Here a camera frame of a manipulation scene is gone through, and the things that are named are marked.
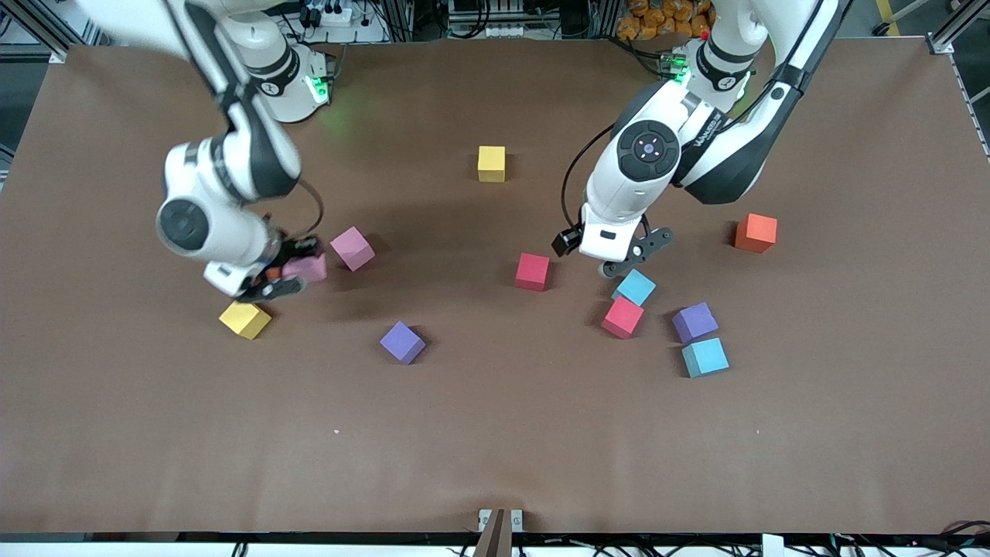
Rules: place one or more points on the pink foam cube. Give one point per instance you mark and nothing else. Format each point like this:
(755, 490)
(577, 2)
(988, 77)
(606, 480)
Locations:
(352, 247)
(308, 268)

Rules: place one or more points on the white tag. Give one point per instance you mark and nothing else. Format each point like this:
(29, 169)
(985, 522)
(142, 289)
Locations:
(772, 545)

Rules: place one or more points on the red foam cube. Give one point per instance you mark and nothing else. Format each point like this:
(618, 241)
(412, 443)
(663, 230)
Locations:
(623, 317)
(532, 271)

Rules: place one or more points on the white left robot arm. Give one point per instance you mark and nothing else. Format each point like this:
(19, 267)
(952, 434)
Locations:
(727, 162)

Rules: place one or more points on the yellow foam cube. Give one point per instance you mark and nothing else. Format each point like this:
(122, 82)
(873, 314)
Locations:
(244, 319)
(491, 163)

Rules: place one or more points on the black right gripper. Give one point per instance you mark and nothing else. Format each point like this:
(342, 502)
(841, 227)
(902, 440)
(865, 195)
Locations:
(291, 251)

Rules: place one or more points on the white power strip with plugs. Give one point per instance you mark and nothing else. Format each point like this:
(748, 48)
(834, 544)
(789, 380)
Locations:
(340, 17)

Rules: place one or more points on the metal clamp bracket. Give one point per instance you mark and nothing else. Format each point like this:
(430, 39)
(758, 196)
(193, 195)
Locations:
(500, 534)

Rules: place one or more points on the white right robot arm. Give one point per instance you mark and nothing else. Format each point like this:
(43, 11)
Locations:
(232, 178)

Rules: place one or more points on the purple foam cube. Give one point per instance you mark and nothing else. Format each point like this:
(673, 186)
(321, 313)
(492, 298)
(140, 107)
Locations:
(402, 342)
(694, 322)

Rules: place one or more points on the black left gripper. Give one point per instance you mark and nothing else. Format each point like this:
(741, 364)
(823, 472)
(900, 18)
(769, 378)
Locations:
(567, 240)

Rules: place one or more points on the aluminium frame profile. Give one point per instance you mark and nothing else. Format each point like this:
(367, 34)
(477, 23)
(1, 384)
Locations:
(46, 45)
(947, 40)

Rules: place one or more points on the light blue foam cube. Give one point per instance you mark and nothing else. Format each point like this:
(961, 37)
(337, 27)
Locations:
(704, 357)
(635, 285)

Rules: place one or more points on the bag of orange items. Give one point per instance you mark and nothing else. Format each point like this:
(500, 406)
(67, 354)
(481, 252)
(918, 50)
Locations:
(657, 19)

